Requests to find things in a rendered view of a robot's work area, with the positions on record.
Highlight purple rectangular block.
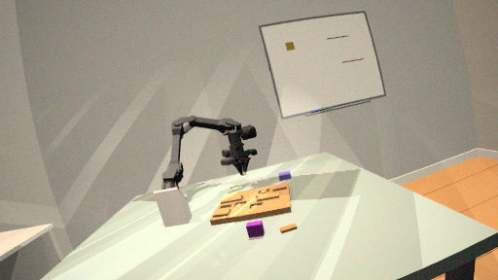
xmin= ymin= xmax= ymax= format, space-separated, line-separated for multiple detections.
xmin=279 ymin=171 xmax=292 ymax=181

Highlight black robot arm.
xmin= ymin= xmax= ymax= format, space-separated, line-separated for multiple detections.
xmin=161 ymin=116 xmax=257 ymax=190

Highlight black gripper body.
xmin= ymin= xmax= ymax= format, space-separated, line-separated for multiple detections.
xmin=221 ymin=141 xmax=257 ymax=165

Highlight magenta block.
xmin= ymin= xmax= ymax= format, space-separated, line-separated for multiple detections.
xmin=246 ymin=221 xmax=265 ymax=237

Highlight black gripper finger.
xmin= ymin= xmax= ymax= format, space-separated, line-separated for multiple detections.
xmin=240 ymin=157 xmax=250 ymax=173
xmin=233 ymin=161 xmax=243 ymax=175

